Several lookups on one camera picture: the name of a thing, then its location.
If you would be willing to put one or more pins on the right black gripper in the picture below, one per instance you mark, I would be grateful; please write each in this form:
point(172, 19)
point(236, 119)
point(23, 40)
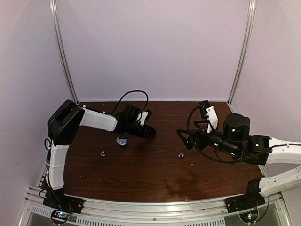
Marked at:
point(201, 135)

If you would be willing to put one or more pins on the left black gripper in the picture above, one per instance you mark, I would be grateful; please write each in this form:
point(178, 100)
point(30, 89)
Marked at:
point(146, 133)

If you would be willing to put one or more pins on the blue oval case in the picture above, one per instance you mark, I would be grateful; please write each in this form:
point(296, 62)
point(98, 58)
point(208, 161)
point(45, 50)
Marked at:
point(121, 142)

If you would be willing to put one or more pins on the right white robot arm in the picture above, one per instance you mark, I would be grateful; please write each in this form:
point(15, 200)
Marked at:
point(235, 145)

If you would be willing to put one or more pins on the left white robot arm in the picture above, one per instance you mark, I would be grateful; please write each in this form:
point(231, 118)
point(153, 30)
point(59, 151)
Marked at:
point(64, 124)

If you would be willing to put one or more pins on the right circuit board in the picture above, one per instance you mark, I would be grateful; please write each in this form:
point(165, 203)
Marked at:
point(249, 217)

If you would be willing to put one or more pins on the circuit board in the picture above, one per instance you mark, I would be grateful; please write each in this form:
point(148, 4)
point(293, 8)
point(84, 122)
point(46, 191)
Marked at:
point(249, 217)
point(59, 216)

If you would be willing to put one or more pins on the left circuit board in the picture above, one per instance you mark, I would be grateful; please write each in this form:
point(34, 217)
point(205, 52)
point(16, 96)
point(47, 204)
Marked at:
point(59, 216)

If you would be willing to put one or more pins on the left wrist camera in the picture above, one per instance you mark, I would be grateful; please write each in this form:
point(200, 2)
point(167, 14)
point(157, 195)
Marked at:
point(143, 117)

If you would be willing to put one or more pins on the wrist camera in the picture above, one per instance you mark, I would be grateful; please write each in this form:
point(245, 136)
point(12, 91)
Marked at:
point(143, 117)
point(208, 113)

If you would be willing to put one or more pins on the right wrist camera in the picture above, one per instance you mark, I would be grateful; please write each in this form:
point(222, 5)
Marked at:
point(208, 113)

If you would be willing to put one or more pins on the front aluminium rail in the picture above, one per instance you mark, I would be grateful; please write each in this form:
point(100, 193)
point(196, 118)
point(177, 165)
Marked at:
point(210, 212)

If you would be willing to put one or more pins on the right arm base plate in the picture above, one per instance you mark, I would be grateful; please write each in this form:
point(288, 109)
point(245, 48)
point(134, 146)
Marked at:
point(244, 202)

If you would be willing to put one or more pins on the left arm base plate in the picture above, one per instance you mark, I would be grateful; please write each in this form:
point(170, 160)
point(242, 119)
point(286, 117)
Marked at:
point(65, 203)

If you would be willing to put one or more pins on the right aluminium frame post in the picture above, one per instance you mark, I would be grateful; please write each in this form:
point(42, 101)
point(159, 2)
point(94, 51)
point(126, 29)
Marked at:
point(244, 49)

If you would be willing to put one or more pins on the aluminium frame post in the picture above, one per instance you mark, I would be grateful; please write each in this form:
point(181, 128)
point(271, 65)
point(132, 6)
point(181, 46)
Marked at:
point(61, 50)
point(244, 49)

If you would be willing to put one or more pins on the left aluminium frame post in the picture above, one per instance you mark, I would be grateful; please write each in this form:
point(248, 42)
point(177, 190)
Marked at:
point(61, 50)

